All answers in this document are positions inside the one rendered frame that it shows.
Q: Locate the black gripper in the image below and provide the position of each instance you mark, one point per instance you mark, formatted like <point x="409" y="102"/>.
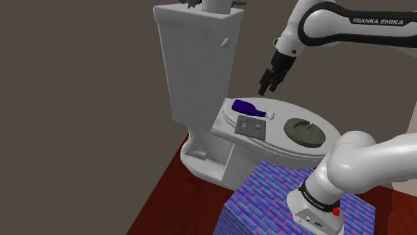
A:
<point x="282" y="63"/>

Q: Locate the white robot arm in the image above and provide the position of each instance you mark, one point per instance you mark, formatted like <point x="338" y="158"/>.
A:
<point x="355" y="162"/>

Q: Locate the dark blue bottle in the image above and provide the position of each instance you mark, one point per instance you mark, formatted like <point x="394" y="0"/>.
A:
<point x="245" y="107"/>

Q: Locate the dark grey round ashtray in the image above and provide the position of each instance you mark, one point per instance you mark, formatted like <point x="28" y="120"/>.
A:
<point x="304" y="132"/>

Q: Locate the white toilet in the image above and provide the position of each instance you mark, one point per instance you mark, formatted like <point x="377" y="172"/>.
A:
<point x="195" y="71"/>

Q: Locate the white vase with dark plant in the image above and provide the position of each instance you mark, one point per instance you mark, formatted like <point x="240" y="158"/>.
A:
<point x="213" y="5"/>

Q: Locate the purple patterned robot stand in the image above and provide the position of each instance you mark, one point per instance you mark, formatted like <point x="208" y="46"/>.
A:
<point x="267" y="201"/>

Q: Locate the grey switch plate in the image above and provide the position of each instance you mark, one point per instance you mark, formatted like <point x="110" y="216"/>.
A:
<point x="251" y="127"/>

